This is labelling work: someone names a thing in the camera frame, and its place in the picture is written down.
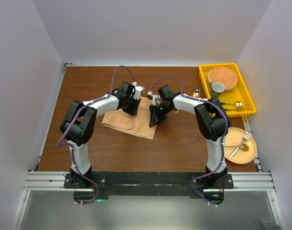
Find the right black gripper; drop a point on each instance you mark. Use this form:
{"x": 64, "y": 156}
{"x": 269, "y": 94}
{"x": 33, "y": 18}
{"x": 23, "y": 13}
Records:
{"x": 154, "y": 117}

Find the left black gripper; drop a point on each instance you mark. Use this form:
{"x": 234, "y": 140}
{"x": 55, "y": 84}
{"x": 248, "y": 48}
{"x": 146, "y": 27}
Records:
{"x": 133, "y": 111}

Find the peach satin napkin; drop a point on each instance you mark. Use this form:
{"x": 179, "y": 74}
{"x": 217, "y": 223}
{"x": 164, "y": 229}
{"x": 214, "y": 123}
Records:
{"x": 134, "y": 125}

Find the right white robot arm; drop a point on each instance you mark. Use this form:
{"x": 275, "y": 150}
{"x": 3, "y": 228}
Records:
{"x": 213, "y": 123}

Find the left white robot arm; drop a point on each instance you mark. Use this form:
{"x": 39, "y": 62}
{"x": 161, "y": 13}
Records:
{"x": 78, "y": 124}

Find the gold spoon on table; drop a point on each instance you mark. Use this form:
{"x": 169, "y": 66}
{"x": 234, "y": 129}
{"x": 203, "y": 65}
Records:
{"x": 195, "y": 94}

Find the grey white cup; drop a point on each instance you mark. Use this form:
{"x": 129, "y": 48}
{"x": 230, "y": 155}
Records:
{"x": 216, "y": 89}

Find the woven orange round plate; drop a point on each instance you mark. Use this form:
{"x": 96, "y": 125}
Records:
{"x": 227, "y": 77}

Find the beige round plate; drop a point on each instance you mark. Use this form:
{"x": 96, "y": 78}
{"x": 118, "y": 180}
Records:
{"x": 234, "y": 137}

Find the yellow plastic tray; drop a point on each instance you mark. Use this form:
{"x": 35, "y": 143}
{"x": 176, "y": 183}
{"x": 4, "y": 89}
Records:
{"x": 239, "y": 93}

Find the gold black spoon in tray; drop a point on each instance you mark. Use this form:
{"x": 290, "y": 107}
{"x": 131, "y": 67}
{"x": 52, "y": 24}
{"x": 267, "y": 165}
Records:
{"x": 237, "y": 104}

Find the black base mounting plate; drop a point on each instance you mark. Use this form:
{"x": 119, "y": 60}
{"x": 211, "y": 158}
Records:
{"x": 103, "y": 185}

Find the silver fork on plate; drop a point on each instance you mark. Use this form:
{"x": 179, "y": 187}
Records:
{"x": 246, "y": 137}

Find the gold spoon on plate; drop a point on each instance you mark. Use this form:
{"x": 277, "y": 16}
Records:
{"x": 243, "y": 147}

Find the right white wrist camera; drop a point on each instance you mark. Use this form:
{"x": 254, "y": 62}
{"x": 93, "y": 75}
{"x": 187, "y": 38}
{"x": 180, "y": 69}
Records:
{"x": 156, "y": 100}

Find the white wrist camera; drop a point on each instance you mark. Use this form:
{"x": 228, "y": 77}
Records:
{"x": 138, "y": 91}
{"x": 156, "y": 100}

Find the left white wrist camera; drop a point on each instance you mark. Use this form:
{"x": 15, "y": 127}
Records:
{"x": 138, "y": 91}

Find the black handled utensil in tray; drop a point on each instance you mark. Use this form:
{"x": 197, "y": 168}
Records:
{"x": 238, "y": 110}

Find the aluminium rail frame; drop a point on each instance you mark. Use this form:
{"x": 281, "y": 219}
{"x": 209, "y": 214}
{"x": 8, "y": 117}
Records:
{"x": 177, "y": 146}

